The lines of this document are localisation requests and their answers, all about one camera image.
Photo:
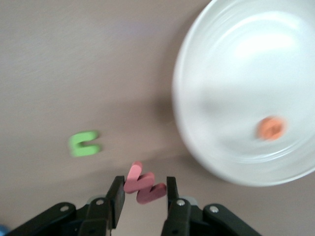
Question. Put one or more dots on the green foam letter u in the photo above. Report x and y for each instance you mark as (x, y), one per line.
(72, 145)

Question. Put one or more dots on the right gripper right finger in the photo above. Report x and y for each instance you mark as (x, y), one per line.
(173, 211)

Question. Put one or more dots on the blue foam letter o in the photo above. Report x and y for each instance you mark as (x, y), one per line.
(2, 231)

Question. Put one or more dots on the pink foam letter w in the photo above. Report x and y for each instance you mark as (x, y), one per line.
(145, 189)

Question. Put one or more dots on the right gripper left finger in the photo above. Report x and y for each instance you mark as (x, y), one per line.
(118, 201)

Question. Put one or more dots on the beige round plate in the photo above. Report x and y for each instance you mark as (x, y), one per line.
(233, 73)

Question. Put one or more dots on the orange foam letter e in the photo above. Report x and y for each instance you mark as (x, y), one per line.
(270, 129)

